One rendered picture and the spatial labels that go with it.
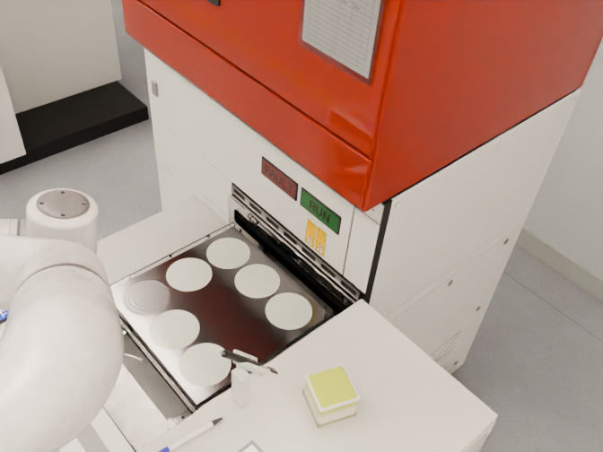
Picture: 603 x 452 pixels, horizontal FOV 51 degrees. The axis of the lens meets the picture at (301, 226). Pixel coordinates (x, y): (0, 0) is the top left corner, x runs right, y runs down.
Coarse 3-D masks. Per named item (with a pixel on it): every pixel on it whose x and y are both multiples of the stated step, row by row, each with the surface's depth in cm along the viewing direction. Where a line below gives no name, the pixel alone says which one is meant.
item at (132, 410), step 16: (128, 384) 121; (112, 400) 118; (128, 400) 118; (144, 400) 119; (112, 416) 116; (128, 416) 116; (144, 416) 116; (160, 416) 116; (128, 432) 114; (144, 432) 114
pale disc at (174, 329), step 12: (168, 312) 132; (180, 312) 132; (156, 324) 129; (168, 324) 129; (180, 324) 130; (192, 324) 130; (156, 336) 127; (168, 336) 127; (180, 336) 127; (192, 336) 128; (168, 348) 125
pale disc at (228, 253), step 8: (216, 240) 148; (224, 240) 148; (232, 240) 148; (240, 240) 149; (208, 248) 146; (216, 248) 146; (224, 248) 146; (232, 248) 146; (240, 248) 147; (248, 248) 147; (208, 256) 144; (216, 256) 144; (224, 256) 144; (232, 256) 145; (240, 256) 145; (248, 256) 145; (216, 264) 143; (224, 264) 143; (232, 264) 143; (240, 264) 143
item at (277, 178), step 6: (264, 162) 136; (264, 168) 137; (270, 168) 135; (264, 174) 138; (270, 174) 136; (276, 174) 134; (282, 174) 133; (276, 180) 136; (282, 180) 134; (288, 180) 132; (282, 186) 135; (288, 186) 133; (294, 186) 131; (288, 192) 134; (294, 192) 132
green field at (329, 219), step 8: (304, 192) 129; (304, 200) 131; (312, 200) 128; (312, 208) 130; (320, 208) 127; (320, 216) 129; (328, 216) 126; (328, 224) 128; (336, 224) 125; (336, 232) 127
